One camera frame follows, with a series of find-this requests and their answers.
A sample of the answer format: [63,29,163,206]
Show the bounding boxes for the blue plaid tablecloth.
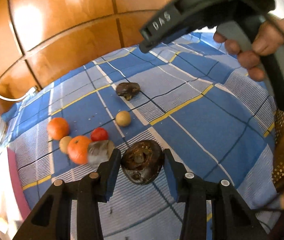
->
[0,28,283,240]

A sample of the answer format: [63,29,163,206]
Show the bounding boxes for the orange tangerine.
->
[47,117,70,140]
[67,135,92,165]

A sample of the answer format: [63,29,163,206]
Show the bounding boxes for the small yellow round fruit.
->
[115,111,131,127]

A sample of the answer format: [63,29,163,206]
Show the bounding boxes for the tan round longan fruit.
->
[59,136,72,154]

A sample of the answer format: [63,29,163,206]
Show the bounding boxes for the white kettle power cable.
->
[0,84,39,103]

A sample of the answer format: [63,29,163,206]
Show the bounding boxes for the person right hand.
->
[214,16,284,82]

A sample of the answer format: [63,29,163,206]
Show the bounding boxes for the yellow fruit piece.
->
[0,216,9,234]

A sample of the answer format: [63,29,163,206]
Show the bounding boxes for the small red tomato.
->
[90,127,109,141]

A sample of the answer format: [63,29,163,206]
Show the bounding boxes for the pink rimmed white tray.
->
[0,147,30,239]

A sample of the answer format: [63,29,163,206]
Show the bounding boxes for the dark round avocado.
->
[120,140,165,185]

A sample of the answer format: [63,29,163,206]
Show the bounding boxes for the dark flat water caltrop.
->
[115,82,141,101]

